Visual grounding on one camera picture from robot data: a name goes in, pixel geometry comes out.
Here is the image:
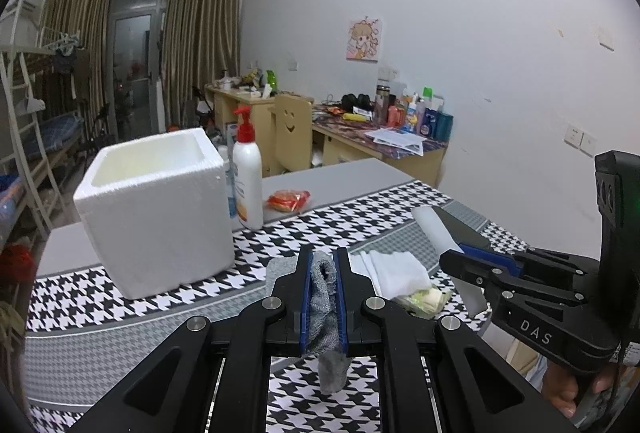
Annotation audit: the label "white bed ladder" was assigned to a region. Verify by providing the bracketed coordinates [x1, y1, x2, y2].
[0, 47, 67, 235]

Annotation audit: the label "row of toiletry bottles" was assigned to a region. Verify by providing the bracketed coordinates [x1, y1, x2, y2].
[374, 85, 455, 142]

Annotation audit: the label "white foam box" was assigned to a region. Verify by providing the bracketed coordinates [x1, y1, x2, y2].
[73, 128, 235, 300]

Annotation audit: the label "wooden desk with drawers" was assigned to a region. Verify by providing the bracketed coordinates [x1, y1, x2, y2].
[205, 83, 315, 164]

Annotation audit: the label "clear plastic bottle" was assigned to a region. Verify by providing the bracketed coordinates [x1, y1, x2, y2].
[220, 145, 239, 220]

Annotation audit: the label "red snack packet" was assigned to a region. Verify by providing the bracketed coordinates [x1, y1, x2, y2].
[265, 189, 312, 214]

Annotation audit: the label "white lotion pump bottle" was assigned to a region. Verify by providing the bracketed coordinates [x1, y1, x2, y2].
[231, 105, 265, 232]

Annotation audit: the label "green and white packet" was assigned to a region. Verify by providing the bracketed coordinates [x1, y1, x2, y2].
[392, 288, 454, 320]

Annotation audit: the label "red bag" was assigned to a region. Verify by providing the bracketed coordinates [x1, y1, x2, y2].
[0, 243, 37, 285]

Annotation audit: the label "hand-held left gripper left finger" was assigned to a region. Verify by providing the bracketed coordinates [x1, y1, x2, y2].
[70, 245, 315, 433]

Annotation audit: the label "black headphones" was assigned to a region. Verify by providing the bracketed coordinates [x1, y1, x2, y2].
[341, 93, 374, 112]

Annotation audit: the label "white papers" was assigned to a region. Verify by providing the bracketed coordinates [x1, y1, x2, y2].
[365, 127, 427, 156]

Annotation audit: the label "double wall socket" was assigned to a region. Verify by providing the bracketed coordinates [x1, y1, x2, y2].
[564, 123, 599, 154]

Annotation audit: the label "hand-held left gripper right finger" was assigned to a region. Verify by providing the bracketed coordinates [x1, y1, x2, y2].
[335, 247, 576, 433]

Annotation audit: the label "white towel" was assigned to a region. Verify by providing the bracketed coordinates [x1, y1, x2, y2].
[350, 250, 432, 299]

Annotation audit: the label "dark hanging clothes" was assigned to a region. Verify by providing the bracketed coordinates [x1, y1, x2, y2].
[52, 47, 77, 74]

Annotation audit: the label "brown curtain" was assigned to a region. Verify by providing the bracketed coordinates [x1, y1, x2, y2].
[162, 0, 243, 130]
[40, 0, 114, 140]

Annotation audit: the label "person's right hand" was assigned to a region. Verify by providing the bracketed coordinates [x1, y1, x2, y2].
[542, 358, 615, 419]

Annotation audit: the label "glass balcony door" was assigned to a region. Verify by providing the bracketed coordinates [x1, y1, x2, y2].
[111, 0, 174, 140]

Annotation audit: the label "wooden smiley chair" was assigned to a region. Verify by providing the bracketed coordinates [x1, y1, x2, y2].
[271, 94, 314, 174]

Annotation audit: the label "cartoon wall poster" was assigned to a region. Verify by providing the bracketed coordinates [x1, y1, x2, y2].
[346, 18, 384, 62]

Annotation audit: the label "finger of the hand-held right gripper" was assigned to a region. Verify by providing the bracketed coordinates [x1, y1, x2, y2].
[439, 249, 588, 314]
[460, 243, 602, 292]

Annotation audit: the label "wooden desk with printed mat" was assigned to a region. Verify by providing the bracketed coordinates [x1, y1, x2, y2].
[311, 109, 449, 190]

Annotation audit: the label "houndstooth table cloth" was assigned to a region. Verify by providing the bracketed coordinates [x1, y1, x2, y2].
[24, 180, 532, 433]

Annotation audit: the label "grey sock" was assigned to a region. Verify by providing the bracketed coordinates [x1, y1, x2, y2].
[309, 257, 351, 395]

